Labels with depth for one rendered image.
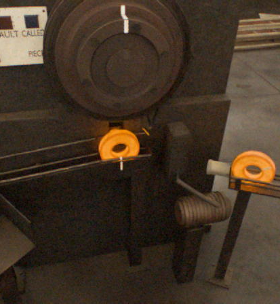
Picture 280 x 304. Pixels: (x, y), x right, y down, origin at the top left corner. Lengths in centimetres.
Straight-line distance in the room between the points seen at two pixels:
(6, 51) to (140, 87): 45
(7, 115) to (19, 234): 43
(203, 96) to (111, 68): 54
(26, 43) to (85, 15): 27
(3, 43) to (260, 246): 161
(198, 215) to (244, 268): 60
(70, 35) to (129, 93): 24
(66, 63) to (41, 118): 31
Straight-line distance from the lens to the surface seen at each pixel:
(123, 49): 96
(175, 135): 126
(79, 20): 99
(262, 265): 194
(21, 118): 126
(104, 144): 124
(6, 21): 116
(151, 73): 103
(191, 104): 134
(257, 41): 492
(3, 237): 121
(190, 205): 137
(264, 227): 211
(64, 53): 102
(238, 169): 131
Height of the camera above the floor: 150
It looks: 36 degrees down
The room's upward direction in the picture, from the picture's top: 2 degrees clockwise
